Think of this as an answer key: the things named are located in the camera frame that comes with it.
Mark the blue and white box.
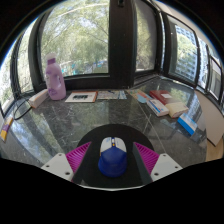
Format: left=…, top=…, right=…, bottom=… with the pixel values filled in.
left=176, top=113, right=198, bottom=136

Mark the teal printed pamphlet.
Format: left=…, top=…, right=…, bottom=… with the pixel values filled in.
left=128, top=89, right=154, bottom=104

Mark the black round mouse pad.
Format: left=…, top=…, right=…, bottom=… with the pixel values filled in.
left=76, top=123, right=155, bottom=188

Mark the blue and white computer mouse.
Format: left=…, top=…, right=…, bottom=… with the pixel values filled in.
left=97, top=136, right=128, bottom=178

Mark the white and orange carton box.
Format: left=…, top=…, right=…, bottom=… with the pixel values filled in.
left=27, top=88, right=50, bottom=109

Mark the purple detergent bottle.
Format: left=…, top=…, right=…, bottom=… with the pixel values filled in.
left=44, top=53, right=67, bottom=101

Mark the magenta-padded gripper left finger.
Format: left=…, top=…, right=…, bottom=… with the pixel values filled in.
left=40, top=141, right=93, bottom=184

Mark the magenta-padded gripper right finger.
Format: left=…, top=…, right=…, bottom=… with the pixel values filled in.
left=132, top=141, right=184, bottom=185

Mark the white booklet with dark picture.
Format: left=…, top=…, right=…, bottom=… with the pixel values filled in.
left=64, top=91, right=98, bottom=103

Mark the beige book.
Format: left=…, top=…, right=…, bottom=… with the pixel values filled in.
left=165, top=101, right=190, bottom=119

